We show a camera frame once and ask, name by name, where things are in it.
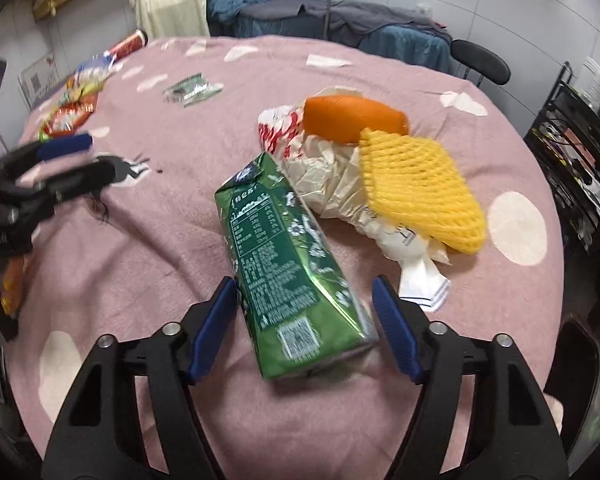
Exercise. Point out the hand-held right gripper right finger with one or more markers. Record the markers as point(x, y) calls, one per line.
point(395, 330)

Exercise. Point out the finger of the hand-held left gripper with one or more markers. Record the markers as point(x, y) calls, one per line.
point(65, 145)
point(87, 175)

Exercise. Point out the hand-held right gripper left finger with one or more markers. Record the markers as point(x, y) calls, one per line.
point(212, 330)

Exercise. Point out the green drink carton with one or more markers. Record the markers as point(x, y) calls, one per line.
point(280, 260)

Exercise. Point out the dark plastic trash bin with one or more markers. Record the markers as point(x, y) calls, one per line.
point(575, 385)

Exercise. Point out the person's left hand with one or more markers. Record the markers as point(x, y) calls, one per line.
point(12, 282)

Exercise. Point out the red orange snack packet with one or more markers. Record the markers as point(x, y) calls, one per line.
point(72, 117)

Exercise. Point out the white sachet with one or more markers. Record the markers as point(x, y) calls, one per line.
point(422, 282)

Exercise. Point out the yellow snack packet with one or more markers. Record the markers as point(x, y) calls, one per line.
point(82, 84)

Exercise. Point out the clear acrylic sign stand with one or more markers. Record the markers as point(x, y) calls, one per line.
point(37, 80)

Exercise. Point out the red chips can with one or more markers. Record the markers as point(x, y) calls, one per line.
point(127, 45)

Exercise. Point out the small green wrapper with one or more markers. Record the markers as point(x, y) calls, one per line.
point(192, 89)

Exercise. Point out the yellow foam fruit net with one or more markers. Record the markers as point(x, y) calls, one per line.
point(415, 185)

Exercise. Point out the crumpled white paper bag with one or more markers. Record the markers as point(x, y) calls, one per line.
point(325, 180)

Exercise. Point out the red and white wrapper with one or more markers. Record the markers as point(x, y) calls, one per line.
point(277, 130)

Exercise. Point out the orange plastic packet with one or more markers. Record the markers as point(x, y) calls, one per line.
point(352, 117)

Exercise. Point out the black mesh cart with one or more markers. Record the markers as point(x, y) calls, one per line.
point(575, 160)

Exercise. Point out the black chair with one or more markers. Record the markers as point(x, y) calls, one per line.
point(480, 62)

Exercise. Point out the blue skirted massage bed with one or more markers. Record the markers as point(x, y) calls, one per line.
point(410, 47)

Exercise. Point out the grey blanket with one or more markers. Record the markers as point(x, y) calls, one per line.
point(360, 15)

